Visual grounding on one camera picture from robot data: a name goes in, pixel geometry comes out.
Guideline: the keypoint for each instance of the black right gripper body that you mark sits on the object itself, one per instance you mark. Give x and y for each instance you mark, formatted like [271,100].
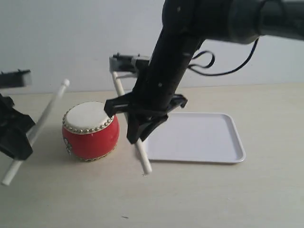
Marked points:
[154,91]

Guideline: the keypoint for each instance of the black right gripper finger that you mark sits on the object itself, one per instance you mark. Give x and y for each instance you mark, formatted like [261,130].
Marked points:
[153,123]
[136,124]

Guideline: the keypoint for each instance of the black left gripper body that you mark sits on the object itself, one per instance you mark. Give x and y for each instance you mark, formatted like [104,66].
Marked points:
[8,114]

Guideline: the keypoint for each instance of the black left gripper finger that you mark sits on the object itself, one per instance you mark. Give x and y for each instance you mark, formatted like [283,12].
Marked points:
[15,145]
[24,123]

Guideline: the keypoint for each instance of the white drumstick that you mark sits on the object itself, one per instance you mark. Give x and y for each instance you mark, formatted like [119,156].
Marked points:
[146,166]
[35,131]

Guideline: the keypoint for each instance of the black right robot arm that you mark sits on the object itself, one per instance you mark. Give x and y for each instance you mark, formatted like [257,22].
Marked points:
[186,24]

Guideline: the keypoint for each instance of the small red drum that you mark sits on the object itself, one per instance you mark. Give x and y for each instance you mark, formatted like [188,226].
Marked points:
[88,132]

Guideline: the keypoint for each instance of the white plastic tray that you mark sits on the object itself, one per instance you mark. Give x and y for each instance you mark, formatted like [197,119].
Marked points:
[196,137]

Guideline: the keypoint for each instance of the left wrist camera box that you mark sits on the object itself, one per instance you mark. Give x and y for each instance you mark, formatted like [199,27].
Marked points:
[15,79]

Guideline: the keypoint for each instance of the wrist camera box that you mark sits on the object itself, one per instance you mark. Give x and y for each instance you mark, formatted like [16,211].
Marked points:
[128,63]
[15,79]

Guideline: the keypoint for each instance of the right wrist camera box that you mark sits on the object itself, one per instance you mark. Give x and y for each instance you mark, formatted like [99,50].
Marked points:
[128,63]

